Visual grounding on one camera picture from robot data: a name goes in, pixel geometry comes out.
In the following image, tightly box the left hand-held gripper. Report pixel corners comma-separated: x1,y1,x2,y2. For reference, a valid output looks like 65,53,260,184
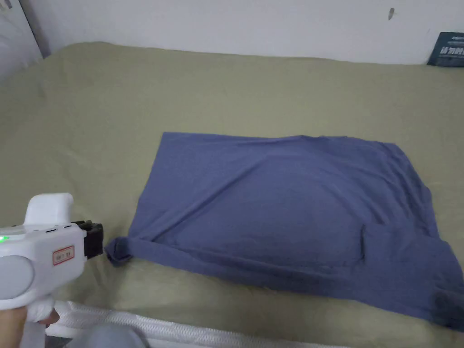
0,193,104,323

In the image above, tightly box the dark blue shirt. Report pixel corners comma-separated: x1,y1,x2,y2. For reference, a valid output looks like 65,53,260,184
104,132,464,332

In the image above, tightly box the person's left hand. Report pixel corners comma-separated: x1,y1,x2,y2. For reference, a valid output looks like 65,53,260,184
0,306,60,348

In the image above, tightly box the bed with pale green sheet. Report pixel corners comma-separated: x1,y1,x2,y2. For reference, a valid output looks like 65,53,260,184
0,41,464,348

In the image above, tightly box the dark blue sign card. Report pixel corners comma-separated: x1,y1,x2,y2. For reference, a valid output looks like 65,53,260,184
426,32,464,67

